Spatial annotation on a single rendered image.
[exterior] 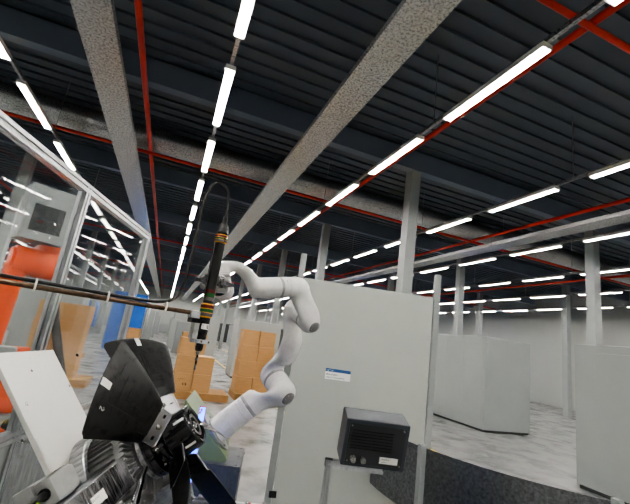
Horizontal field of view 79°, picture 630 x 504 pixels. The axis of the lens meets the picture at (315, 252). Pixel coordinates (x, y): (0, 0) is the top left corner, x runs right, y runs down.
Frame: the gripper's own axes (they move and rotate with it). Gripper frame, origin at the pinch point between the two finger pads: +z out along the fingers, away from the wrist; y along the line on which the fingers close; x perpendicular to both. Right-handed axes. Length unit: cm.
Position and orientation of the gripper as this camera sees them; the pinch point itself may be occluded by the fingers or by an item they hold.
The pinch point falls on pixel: (212, 280)
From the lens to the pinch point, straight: 133.6
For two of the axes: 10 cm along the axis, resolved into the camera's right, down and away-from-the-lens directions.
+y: -9.8, -1.6, -0.7
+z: 1.1, -2.2, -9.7
